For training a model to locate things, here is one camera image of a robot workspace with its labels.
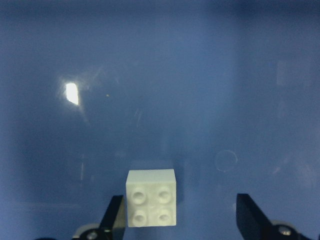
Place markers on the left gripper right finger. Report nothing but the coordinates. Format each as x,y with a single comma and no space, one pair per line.
251,221

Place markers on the blue plastic tray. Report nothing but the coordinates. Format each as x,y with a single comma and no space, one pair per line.
225,92

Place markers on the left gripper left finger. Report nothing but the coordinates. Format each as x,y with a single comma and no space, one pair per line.
112,225

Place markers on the white block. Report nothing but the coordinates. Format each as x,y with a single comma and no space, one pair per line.
151,198

